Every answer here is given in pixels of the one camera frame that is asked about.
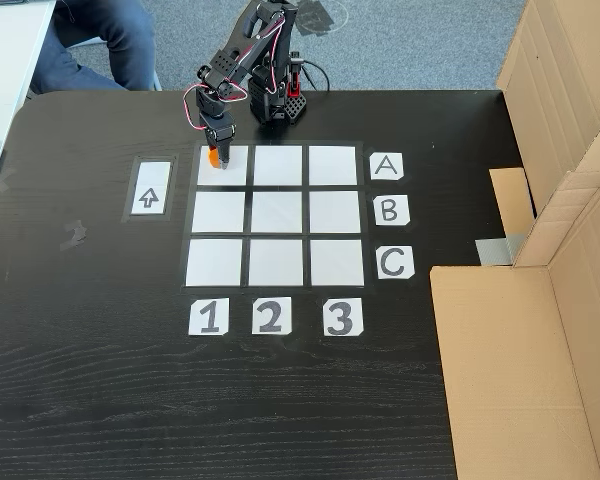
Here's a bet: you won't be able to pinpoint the white nine-square paper grid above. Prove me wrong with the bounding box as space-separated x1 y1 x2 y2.
179 140 377 297

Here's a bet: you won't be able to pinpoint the white arrow paper sheet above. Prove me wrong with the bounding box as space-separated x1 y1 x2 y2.
129 160 173 217

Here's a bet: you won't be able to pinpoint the red black table clamp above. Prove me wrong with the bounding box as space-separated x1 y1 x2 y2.
286 49 305 99

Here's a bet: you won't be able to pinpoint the black floor tape patch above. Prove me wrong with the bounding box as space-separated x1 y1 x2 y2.
295 0 350 39

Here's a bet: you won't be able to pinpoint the person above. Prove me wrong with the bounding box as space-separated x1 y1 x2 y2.
27 0 159 97

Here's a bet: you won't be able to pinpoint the paper sheet number 1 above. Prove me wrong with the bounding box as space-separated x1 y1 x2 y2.
187 298 230 337

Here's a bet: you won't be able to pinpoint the paper sheet letter A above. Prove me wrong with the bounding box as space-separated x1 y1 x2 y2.
369 152 406 182

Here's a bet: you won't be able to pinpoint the paper sheet number 2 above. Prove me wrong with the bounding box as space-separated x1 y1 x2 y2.
250 295 293 336

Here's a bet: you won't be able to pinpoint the clear tape scraps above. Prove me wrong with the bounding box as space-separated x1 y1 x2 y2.
58 218 89 252

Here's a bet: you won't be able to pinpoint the paper sheet letter B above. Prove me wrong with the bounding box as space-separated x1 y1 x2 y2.
373 194 412 227

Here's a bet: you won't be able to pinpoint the paper sheet number 3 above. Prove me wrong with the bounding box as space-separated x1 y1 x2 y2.
322 297 366 338

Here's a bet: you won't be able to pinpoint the paper sheet letter C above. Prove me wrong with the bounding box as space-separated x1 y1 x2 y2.
376 245 416 281

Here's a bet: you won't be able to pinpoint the white desk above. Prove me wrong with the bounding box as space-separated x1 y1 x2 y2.
0 0 57 216

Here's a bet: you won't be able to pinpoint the brown cardboard screen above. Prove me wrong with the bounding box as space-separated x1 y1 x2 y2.
488 0 600 269
429 169 600 480

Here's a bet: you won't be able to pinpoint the red white servo wire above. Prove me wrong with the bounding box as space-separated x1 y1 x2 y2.
181 81 247 133

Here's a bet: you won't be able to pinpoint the black power cable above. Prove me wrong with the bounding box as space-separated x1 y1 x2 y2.
299 59 332 94

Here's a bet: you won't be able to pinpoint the grey duct tape strip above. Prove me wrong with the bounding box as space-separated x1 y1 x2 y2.
474 232 526 267

